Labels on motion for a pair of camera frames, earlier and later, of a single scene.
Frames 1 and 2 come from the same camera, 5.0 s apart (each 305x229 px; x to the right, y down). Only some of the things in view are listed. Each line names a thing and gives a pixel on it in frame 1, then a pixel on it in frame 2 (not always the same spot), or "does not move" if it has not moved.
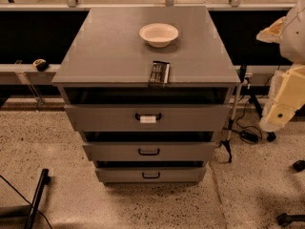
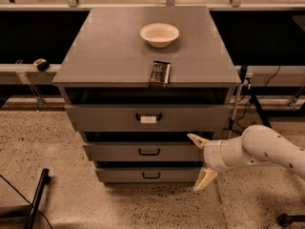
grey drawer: x=152 y=152 does not move
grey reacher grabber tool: x=226 y=143 does not move
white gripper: x=294 y=38 → x=213 y=156
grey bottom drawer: x=151 y=175 does not move
